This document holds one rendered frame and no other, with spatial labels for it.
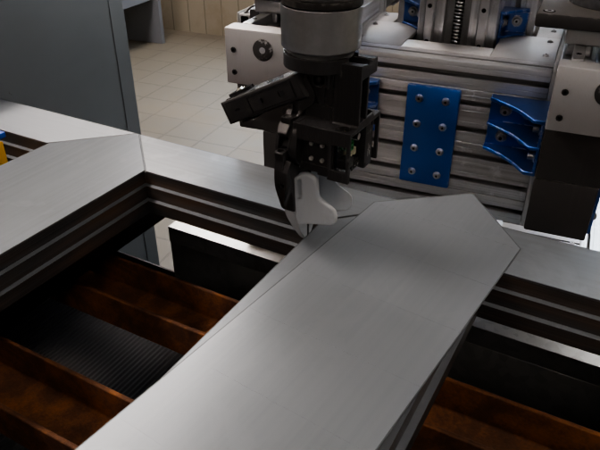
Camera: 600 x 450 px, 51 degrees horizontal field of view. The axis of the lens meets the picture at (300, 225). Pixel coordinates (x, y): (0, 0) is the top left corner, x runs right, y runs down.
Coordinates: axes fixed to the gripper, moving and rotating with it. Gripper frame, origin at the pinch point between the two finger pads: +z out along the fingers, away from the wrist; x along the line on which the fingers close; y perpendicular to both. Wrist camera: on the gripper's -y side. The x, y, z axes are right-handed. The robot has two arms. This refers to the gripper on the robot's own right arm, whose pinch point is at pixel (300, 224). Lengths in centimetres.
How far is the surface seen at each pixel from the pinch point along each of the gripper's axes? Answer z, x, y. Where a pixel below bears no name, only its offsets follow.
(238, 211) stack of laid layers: 2.7, 2.8, -10.3
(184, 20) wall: 82, 324, -280
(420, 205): 0.6, 11.9, 9.9
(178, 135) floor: 89, 168, -162
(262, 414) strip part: 0.7, -24.6, 10.5
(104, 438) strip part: 0.8, -32.2, 1.5
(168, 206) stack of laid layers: 4.5, 1.7, -20.8
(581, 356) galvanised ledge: 19.3, 17.4, 31.7
